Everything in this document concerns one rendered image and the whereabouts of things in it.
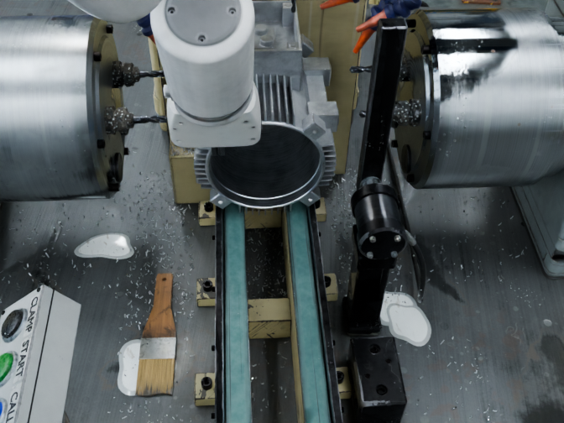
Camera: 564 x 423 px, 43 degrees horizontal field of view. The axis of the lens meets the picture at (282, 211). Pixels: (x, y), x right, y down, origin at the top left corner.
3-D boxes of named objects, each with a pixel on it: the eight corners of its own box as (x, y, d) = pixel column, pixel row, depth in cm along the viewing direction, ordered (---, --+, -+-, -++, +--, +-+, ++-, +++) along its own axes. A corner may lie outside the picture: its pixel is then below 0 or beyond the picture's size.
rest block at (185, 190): (176, 180, 123) (169, 127, 114) (216, 178, 123) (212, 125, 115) (174, 205, 119) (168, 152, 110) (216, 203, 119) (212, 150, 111)
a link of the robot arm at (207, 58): (167, 29, 70) (165, 118, 68) (149, -48, 57) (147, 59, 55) (253, 30, 70) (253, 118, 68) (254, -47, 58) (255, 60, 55)
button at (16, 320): (17, 322, 73) (2, 315, 72) (35, 310, 72) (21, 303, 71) (11, 347, 71) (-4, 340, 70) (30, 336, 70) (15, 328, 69)
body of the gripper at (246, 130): (159, 122, 70) (171, 157, 81) (263, 120, 71) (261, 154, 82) (159, 53, 72) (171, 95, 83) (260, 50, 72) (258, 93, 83)
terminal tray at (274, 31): (223, 45, 103) (221, 1, 98) (296, 44, 104) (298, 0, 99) (223, 96, 95) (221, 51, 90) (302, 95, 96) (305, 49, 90)
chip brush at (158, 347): (148, 275, 109) (148, 272, 108) (181, 275, 109) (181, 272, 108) (134, 398, 95) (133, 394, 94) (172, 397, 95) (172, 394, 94)
